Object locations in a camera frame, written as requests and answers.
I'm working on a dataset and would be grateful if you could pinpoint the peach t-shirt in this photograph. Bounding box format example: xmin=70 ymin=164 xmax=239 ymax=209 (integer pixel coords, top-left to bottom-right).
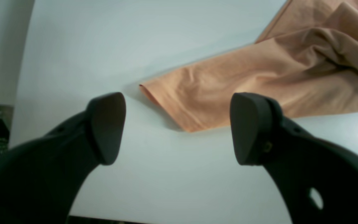
xmin=140 ymin=0 xmax=358 ymax=133

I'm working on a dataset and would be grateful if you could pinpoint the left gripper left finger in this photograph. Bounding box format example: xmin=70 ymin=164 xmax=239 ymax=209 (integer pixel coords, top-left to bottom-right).
xmin=0 ymin=92 xmax=126 ymax=224

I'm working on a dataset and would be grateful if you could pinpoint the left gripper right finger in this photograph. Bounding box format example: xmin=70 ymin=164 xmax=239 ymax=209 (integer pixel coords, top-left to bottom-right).
xmin=230 ymin=92 xmax=358 ymax=224

